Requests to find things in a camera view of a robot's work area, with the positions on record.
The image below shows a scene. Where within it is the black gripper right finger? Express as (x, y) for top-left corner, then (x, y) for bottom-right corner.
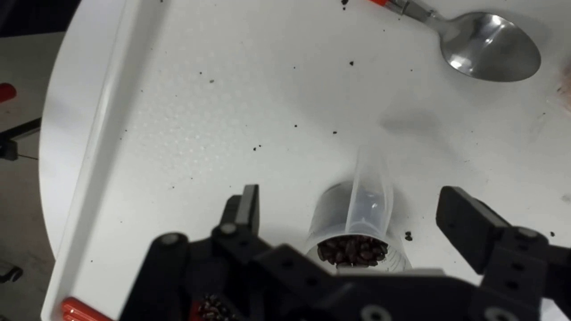
(436, 185), (571, 321)

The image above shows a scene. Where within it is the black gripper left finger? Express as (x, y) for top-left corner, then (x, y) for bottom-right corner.
(121, 183), (323, 321)

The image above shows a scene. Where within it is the clear plastic measuring cup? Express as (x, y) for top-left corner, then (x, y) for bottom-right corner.
(305, 140), (412, 274)

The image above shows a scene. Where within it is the white plastic tray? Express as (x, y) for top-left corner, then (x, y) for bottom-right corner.
(39, 0), (571, 321)

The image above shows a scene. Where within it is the red-handled steel spoon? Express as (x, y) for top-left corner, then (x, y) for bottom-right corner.
(371, 0), (543, 83)

